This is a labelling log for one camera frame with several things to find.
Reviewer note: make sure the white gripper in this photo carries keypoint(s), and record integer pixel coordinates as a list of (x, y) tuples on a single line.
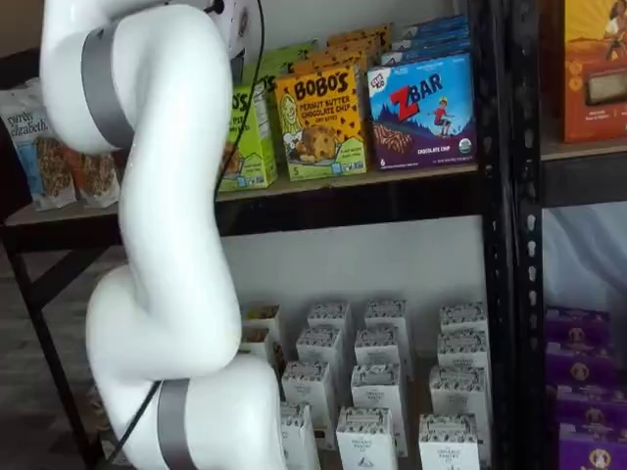
[(237, 24)]

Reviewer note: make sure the green apple pie oat box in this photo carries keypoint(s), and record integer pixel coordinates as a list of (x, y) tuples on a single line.
[(250, 161), (289, 61)]

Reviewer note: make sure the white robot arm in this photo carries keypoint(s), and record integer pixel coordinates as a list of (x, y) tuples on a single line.
[(171, 220)]

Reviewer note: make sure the yellow peanut butter oat box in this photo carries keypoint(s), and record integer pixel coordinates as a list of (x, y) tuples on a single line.
[(360, 36), (318, 142), (333, 61)]

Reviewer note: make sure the wooden shelf board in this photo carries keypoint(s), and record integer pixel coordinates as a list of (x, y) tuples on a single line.
[(343, 183), (583, 151)]

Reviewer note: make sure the blue Z Bar box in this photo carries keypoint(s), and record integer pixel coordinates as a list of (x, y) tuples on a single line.
[(436, 23), (426, 54), (421, 122), (431, 38)]

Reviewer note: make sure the black metal shelf rack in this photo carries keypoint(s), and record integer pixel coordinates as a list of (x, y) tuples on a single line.
[(499, 245), (529, 245)]

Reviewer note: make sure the orange snack box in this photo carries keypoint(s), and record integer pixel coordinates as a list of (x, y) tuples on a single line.
[(595, 73)]

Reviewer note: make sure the purple snack box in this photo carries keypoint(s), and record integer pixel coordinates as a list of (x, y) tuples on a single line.
[(578, 328), (595, 453), (580, 367), (593, 406)]

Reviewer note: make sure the granola bag orange label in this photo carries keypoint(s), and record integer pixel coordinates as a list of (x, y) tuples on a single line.
[(95, 178)]

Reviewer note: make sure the granola bag blue label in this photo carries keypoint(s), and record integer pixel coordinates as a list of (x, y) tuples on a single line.
[(34, 161)]

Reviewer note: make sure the white carton yellow print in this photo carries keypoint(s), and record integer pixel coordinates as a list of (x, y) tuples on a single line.
[(264, 320), (255, 343)]

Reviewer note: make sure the white organic pantry carton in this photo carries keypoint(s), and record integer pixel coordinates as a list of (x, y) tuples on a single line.
[(458, 391), (306, 391), (463, 350), (386, 318), (463, 318), (377, 350), (300, 440), (365, 440), (448, 445), (318, 352), (374, 391), (329, 320)]

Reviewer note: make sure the white small cartons group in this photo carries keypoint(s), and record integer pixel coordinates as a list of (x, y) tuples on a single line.
[(416, 391)]

